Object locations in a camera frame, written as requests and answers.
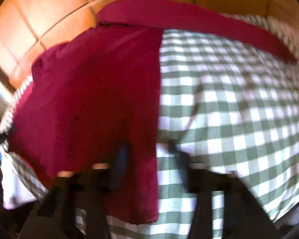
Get green white checkered bedspread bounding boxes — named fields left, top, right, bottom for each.
left=0, top=13, right=299, bottom=239

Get dark red long-sleeve garment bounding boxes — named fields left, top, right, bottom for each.
left=8, top=0, right=295, bottom=224

